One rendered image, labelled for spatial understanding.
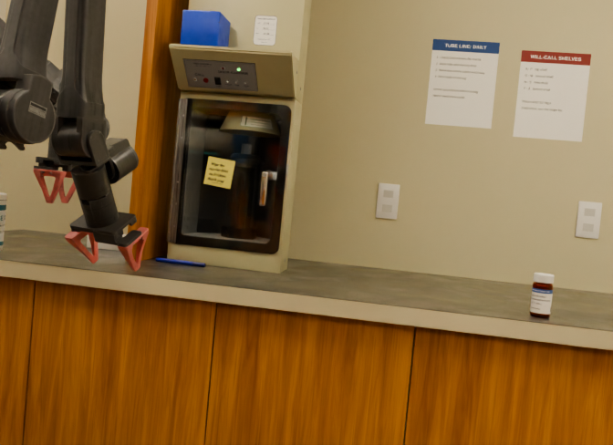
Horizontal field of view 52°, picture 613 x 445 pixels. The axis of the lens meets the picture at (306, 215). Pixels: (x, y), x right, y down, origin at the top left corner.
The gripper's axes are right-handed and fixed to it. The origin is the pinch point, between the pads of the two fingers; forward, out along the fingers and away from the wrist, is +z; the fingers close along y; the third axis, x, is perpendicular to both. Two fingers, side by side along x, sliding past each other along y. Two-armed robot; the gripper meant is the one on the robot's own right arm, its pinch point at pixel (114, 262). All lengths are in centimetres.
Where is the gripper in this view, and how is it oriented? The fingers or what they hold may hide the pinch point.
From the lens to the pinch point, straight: 122.2
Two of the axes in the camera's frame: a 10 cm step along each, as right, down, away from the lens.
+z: 0.9, 8.7, 4.9
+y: -9.2, -1.2, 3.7
